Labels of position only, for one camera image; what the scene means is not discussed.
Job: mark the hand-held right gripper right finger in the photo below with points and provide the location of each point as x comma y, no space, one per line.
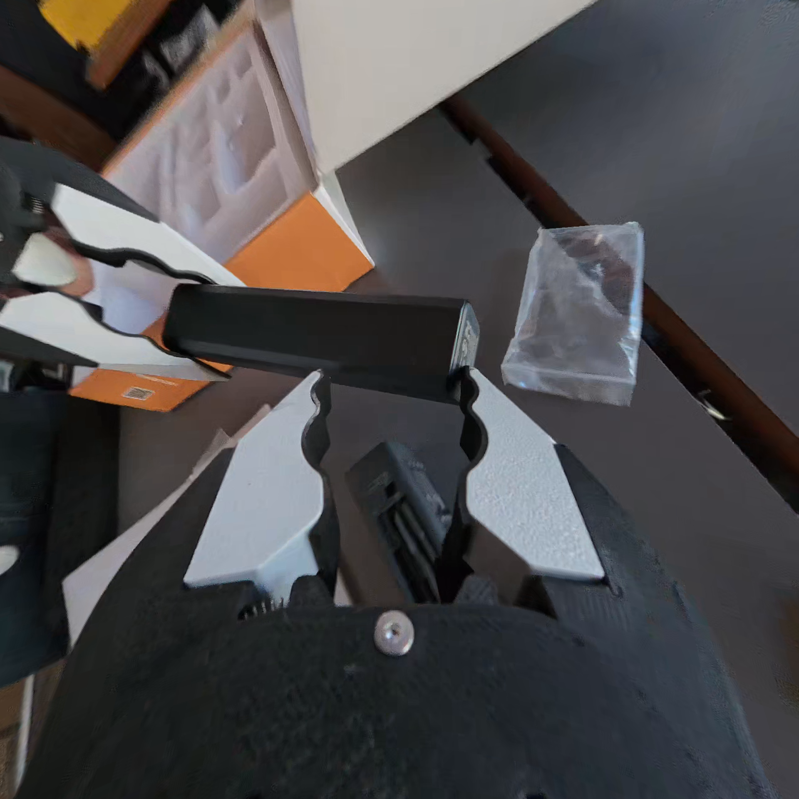
530,505

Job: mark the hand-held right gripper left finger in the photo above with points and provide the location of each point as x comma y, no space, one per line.
262,499

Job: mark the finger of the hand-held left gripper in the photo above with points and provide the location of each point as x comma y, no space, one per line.
56,324
125,221

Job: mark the black rectangular part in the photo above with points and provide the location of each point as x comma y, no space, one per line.
312,331

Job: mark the orange white foam-lined box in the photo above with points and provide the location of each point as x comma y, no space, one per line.
299,249

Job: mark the dark grey desk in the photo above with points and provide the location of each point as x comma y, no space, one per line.
437,218

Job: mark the yellow box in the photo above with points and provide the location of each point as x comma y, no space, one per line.
81,19

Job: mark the folded clear plastic bag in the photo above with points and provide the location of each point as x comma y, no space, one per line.
574,324

